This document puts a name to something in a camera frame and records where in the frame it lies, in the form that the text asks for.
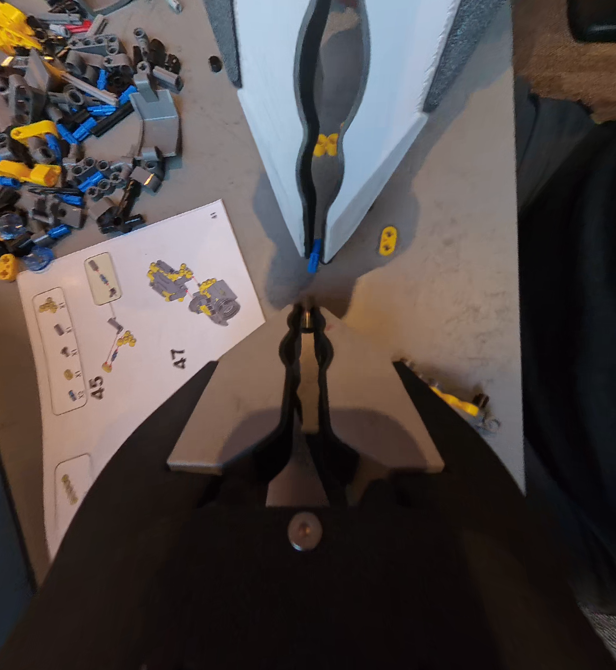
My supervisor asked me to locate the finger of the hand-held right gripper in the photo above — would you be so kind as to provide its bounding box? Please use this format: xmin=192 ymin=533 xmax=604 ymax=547
xmin=321 ymin=0 xmax=463 ymax=265
xmin=233 ymin=0 xmax=319 ymax=258

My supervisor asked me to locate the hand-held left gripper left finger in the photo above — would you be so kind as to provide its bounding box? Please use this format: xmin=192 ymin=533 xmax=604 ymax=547
xmin=167 ymin=306 xmax=301 ymax=477

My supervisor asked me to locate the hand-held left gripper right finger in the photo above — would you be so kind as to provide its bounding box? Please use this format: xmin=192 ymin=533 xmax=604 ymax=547
xmin=313 ymin=306 xmax=445 ymax=474

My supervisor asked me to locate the yellow grey toy brick assembly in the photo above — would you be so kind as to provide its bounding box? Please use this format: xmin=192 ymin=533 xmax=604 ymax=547
xmin=398 ymin=357 xmax=499 ymax=432

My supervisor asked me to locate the pile of toy parts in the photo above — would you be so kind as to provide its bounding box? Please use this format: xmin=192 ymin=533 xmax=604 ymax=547
xmin=0 ymin=0 xmax=186 ymax=286

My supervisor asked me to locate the open instruction booklet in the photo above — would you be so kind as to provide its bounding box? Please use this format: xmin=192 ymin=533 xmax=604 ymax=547
xmin=17 ymin=199 xmax=266 ymax=563

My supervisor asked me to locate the black toy axle connector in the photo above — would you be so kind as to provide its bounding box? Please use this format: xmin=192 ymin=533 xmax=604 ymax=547
xmin=97 ymin=180 xmax=147 ymax=233

